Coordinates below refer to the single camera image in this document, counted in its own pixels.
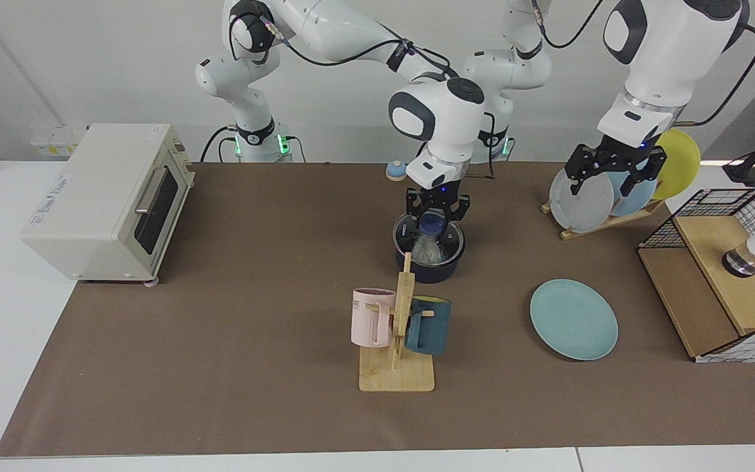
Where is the glass lid with blue knob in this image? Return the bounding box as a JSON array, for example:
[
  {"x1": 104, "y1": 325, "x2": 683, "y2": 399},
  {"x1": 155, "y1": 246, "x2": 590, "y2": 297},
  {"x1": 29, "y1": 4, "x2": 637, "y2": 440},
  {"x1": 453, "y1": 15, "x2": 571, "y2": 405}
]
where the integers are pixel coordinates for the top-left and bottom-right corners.
[{"x1": 393, "y1": 213, "x2": 465, "y2": 267}]

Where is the white vermicelli bundle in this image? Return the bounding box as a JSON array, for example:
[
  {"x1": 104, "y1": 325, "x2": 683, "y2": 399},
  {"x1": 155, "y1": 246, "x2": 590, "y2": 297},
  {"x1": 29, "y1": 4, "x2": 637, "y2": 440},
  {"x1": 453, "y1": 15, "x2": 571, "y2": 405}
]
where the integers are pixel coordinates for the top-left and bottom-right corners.
[{"x1": 414, "y1": 235, "x2": 447, "y2": 264}]

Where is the light blue plate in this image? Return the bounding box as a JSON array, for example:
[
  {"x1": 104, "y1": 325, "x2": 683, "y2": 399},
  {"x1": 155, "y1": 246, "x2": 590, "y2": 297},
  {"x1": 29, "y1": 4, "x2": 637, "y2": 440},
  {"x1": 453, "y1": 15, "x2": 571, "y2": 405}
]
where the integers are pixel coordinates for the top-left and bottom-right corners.
[{"x1": 607, "y1": 167, "x2": 659, "y2": 218}]

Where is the grey plate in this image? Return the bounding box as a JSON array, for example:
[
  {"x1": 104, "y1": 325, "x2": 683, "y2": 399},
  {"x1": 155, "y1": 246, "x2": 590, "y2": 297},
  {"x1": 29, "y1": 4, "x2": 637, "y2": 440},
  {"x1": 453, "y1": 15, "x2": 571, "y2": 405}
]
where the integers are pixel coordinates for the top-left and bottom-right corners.
[{"x1": 549, "y1": 164, "x2": 616, "y2": 233}]

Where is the wooden plate rack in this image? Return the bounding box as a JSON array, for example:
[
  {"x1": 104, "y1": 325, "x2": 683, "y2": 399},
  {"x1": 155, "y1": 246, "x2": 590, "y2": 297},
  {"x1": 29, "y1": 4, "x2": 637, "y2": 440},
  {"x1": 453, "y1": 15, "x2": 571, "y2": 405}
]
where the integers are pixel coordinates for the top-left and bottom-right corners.
[{"x1": 541, "y1": 200, "x2": 667, "y2": 241}]

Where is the yellow plate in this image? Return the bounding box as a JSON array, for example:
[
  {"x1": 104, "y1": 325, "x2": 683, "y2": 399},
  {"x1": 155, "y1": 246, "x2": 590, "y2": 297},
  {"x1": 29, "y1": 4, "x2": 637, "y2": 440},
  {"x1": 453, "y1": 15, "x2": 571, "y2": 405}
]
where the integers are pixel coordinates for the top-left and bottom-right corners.
[{"x1": 651, "y1": 128, "x2": 702, "y2": 201}]

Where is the teal round plate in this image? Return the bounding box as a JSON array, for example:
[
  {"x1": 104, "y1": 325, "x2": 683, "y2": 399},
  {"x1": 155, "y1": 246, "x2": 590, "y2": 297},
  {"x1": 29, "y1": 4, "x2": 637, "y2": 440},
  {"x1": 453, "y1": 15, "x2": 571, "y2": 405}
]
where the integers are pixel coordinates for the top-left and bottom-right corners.
[{"x1": 530, "y1": 279, "x2": 619, "y2": 361}]

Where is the pink ribbed cup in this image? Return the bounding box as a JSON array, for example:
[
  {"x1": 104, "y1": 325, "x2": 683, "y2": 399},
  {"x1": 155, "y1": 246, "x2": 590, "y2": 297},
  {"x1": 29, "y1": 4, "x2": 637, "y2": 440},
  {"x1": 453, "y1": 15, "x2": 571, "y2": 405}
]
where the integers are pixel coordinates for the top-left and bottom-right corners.
[{"x1": 351, "y1": 288, "x2": 397, "y2": 348}]

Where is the dark teal cup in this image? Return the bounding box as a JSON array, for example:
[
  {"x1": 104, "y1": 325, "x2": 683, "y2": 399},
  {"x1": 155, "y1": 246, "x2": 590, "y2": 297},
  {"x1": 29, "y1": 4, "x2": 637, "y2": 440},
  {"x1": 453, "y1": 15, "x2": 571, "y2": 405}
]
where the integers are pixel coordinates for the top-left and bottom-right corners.
[{"x1": 404, "y1": 297, "x2": 452, "y2": 356}]

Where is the wooden cup stand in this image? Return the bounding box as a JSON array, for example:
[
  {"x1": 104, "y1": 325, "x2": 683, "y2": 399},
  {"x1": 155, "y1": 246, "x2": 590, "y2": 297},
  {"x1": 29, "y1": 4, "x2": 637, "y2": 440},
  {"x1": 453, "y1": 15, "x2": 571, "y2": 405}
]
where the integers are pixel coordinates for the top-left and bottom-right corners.
[{"x1": 358, "y1": 252, "x2": 436, "y2": 393}]

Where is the brown table cloth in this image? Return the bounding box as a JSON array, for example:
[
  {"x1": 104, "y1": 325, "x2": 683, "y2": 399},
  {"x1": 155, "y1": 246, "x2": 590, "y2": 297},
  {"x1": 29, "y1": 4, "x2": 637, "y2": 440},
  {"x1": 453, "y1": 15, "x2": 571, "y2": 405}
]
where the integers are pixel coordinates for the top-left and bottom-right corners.
[{"x1": 0, "y1": 162, "x2": 755, "y2": 458}]

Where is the pale toaster oven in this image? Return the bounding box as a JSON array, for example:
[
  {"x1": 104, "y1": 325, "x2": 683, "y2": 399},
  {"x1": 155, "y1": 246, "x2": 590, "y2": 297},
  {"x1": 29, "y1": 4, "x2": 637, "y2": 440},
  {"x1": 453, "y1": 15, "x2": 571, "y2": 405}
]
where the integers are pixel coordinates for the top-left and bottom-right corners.
[{"x1": 20, "y1": 123, "x2": 195, "y2": 287}]

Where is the black pot with blue handle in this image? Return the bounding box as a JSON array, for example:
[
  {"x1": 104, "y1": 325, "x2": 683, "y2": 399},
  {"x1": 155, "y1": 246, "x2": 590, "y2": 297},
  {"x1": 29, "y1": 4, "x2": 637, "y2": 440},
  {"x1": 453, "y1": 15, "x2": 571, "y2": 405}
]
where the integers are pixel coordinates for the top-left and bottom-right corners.
[{"x1": 393, "y1": 211, "x2": 467, "y2": 284}]

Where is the black arm upper cable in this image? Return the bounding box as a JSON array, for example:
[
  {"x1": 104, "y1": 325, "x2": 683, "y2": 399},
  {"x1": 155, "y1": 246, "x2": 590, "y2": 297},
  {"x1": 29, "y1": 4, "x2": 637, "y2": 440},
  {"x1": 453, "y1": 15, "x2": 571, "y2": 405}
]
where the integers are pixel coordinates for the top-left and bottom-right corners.
[{"x1": 532, "y1": 0, "x2": 606, "y2": 50}]

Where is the wire basket with wooden floor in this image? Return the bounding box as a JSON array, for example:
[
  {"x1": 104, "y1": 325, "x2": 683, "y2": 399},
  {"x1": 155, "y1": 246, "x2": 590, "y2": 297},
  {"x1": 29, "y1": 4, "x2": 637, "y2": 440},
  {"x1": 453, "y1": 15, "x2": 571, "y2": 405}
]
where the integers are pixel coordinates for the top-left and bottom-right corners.
[{"x1": 637, "y1": 187, "x2": 755, "y2": 363}]

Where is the white wall socket strip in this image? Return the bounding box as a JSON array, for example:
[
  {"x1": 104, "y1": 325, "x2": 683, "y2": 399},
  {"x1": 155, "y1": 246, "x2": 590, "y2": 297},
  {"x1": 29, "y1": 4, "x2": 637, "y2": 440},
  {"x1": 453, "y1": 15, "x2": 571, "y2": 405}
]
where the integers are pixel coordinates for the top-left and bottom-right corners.
[{"x1": 29, "y1": 125, "x2": 87, "y2": 158}]

